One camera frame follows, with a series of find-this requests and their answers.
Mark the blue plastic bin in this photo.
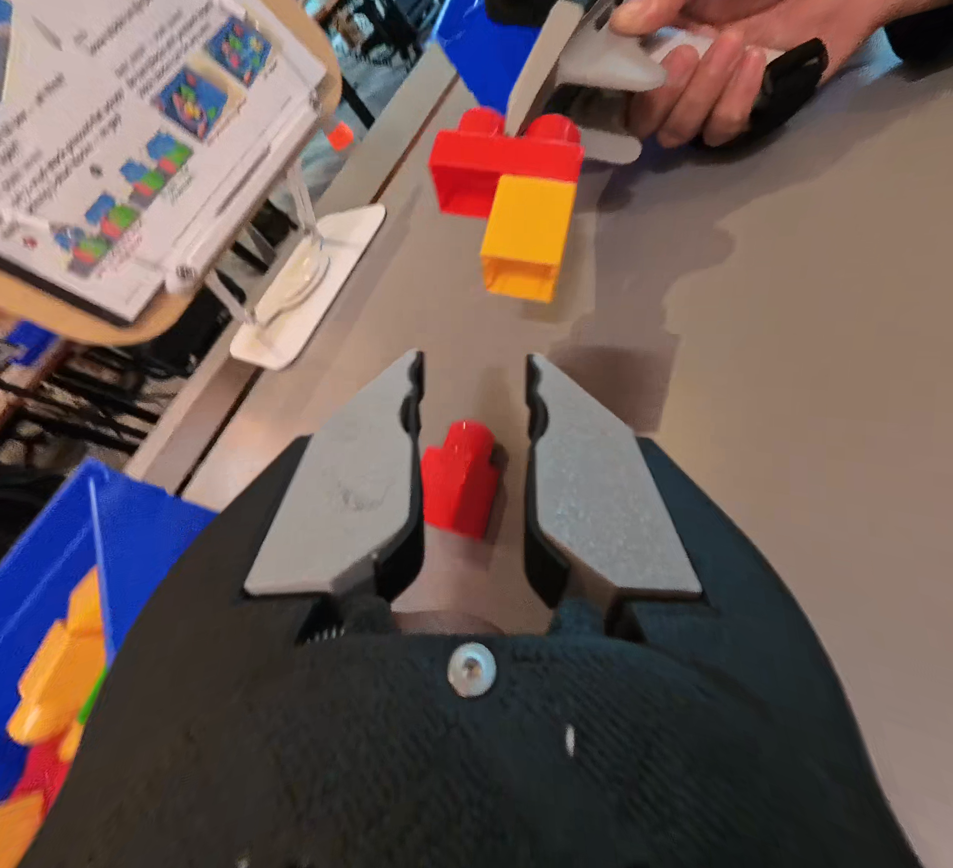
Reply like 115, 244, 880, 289
0, 459, 217, 809
434, 0, 704, 111

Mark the red two-stud block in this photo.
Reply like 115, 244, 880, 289
428, 107, 585, 217

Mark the red building block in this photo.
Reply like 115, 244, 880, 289
9, 737, 71, 808

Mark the orange single-stud block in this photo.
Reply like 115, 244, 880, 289
480, 174, 578, 305

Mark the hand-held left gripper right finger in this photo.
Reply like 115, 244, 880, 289
523, 354, 704, 623

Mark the pile of orange blocks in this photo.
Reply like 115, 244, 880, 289
0, 569, 109, 868

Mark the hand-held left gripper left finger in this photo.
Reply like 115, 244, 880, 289
244, 350, 427, 604

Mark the red single-stud block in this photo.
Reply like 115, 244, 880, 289
420, 420, 498, 540

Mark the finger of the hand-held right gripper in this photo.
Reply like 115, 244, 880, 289
577, 127, 643, 165
506, 0, 622, 139

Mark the instruction sheet on stand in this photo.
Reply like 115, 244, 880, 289
0, 0, 343, 348

